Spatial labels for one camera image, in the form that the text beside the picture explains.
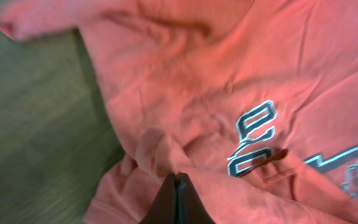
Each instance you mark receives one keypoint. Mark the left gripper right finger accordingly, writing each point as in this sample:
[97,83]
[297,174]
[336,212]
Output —
[190,209]

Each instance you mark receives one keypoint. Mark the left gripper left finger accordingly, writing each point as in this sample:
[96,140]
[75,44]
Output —
[163,208]

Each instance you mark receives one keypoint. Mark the red printed t-shirt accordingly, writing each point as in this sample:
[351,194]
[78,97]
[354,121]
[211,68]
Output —
[257,101]

